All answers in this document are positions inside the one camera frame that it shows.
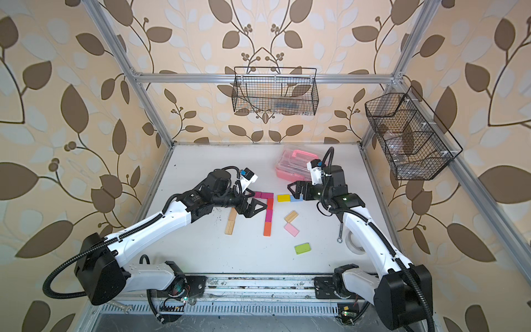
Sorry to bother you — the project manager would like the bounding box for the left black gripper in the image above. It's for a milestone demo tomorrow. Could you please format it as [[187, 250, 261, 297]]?
[[210, 187, 267, 218]]

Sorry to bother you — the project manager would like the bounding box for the yellow block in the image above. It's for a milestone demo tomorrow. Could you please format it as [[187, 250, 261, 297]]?
[[277, 194, 291, 203]]

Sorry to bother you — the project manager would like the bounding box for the natural wood block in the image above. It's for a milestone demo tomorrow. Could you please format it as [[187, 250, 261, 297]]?
[[225, 220, 235, 235], [284, 210, 299, 224], [228, 208, 238, 221]]

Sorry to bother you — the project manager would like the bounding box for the orange block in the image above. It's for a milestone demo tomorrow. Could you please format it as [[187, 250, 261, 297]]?
[[263, 221, 272, 237]]

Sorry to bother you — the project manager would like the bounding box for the light pink block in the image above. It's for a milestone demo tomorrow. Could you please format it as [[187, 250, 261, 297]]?
[[284, 223, 300, 237]]

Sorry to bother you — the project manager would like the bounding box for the green block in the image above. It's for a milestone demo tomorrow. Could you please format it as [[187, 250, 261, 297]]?
[[294, 243, 311, 255]]

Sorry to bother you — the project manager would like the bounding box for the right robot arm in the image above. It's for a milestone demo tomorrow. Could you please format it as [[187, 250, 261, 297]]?
[[288, 159, 436, 331]]

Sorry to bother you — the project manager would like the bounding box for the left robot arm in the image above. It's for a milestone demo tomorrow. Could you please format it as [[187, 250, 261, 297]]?
[[42, 166, 267, 325]]

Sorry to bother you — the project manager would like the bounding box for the pink plastic storage box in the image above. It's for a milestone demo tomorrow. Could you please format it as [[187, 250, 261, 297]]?
[[275, 145, 318, 183]]

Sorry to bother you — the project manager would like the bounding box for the white tape roll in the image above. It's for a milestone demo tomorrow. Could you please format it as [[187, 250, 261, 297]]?
[[345, 230, 366, 255]]

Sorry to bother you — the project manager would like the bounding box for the silver wrench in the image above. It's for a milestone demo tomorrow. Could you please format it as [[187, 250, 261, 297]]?
[[107, 300, 133, 314]]

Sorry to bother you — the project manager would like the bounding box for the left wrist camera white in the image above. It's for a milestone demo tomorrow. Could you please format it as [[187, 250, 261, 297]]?
[[237, 167, 258, 192]]

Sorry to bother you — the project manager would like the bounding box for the back black wire basket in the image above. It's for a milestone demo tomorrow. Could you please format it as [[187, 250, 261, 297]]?
[[230, 66, 319, 116]]

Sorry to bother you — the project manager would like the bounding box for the black wire basket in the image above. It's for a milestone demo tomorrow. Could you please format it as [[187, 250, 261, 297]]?
[[365, 87, 463, 181], [230, 66, 319, 116]]

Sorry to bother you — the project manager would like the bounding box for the right black wire basket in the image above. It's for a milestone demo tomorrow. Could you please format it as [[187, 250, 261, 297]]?
[[365, 87, 463, 181]]

